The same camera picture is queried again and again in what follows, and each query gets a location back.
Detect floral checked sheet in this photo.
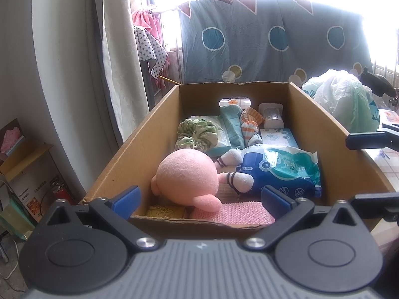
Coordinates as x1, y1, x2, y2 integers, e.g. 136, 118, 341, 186
363, 107, 399, 194

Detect blue and white flat box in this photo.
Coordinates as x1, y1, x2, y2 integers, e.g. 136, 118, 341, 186
259, 128, 300, 148

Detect large cardboard box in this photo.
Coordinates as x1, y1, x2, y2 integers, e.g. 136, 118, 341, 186
79, 81, 396, 234

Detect white cable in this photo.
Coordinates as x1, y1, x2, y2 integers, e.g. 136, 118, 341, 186
0, 238, 20, 279

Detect light curtain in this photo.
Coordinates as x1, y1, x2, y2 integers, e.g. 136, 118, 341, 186
94, 0, 150, 145

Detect blue blanket with circles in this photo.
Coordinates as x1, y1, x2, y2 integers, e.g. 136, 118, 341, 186
177, 0, 375, 84

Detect red canister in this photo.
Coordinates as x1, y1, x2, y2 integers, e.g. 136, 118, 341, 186
51, 177, 74, 204

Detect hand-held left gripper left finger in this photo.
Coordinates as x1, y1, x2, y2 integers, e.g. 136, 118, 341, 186
34, 185, 160, 250

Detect orange striped sock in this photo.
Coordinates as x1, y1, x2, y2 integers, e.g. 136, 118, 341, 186
241, 106, 265, 127
241, 120, 264, 147

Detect black curved object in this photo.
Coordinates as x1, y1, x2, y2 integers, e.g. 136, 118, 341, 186
361, 67, 397, 98

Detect yellow packet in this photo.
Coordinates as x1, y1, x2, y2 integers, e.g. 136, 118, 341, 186
146, 205, 189, 219

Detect green box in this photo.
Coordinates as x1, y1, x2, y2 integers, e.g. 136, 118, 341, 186
0, 198, 36, 242

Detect small open cardboard box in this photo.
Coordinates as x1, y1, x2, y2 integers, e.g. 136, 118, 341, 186
0, 118, 77, 225

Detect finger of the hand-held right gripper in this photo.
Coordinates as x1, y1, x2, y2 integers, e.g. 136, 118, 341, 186
351, 192, 399, 222
345, 123, 399, 150

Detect pink knitted cloth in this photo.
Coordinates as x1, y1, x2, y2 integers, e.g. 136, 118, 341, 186
190, 202, 276, 226

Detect plastic bag with green contents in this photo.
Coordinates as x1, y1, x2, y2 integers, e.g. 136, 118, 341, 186
302, 69, 381, 134

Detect teal towel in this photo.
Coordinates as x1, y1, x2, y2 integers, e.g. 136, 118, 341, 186
220, 104, 247, 150

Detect star print cloth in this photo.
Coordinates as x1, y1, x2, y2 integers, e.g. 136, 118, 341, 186
134, 26, 169, 79

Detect pink clothes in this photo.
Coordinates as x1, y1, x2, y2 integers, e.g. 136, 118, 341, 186
131, 4, 163, 44

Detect pink round plush toy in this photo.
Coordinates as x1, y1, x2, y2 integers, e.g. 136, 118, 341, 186
151, 149, 222, 213

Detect pink folded item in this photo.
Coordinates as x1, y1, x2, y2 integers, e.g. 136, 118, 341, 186
0, 127, 25, 154

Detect blue wet wipes pack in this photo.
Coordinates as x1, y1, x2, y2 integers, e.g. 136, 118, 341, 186
235, 145, 321, 198

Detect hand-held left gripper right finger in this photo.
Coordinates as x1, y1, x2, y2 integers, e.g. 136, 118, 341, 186
245, 185, 369, 251

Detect green scrunchie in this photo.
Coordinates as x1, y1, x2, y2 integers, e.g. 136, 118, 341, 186
175, 119, 219, 153

